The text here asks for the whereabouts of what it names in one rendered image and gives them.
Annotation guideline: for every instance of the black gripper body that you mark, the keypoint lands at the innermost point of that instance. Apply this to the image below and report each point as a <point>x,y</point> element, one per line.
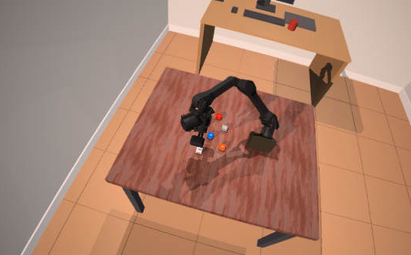
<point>199,140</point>

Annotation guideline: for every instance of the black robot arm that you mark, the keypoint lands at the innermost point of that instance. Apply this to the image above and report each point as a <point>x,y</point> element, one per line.
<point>203,100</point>

